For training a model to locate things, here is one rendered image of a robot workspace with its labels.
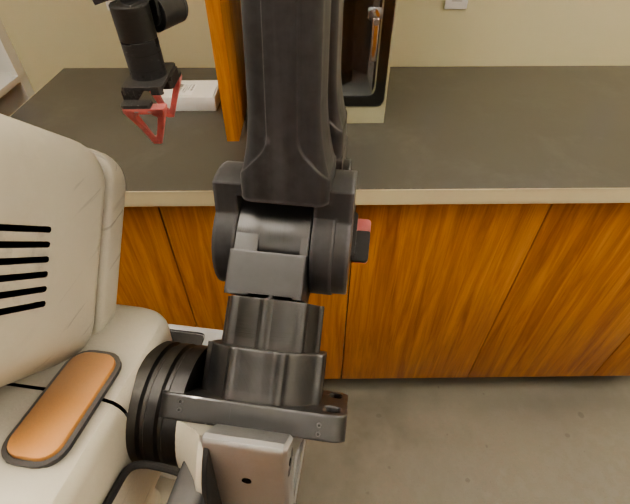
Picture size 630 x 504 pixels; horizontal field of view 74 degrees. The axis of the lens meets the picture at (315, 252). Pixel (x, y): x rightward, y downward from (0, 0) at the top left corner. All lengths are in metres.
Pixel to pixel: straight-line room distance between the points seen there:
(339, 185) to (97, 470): 0.23
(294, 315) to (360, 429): 1.33
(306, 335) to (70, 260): 0.15
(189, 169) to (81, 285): 0.73
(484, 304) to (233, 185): 1.09
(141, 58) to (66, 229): 0.51
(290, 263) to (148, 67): 0.54
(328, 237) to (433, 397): 1.44
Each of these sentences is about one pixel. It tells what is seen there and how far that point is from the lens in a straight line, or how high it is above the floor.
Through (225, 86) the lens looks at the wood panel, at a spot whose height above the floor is 1.08.
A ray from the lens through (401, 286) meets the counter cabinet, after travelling 1.18.
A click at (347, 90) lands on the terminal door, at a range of 1.11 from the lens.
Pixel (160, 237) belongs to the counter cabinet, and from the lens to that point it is 1.09.
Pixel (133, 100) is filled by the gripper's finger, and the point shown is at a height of 1.17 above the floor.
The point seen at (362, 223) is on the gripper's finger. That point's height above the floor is 1.07.
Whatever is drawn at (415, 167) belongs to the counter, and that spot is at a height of 0.94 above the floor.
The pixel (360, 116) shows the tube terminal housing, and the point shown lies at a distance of 1.16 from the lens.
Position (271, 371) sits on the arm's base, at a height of 1.23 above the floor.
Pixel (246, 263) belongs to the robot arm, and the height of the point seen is 1.26.
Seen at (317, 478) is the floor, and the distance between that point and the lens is 1.54.
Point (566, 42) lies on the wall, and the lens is 1.75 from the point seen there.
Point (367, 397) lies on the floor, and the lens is 1.65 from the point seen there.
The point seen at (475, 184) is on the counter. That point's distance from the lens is 0.98.
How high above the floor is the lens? 1.46
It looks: 44 degrees down
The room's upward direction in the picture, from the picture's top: straight up
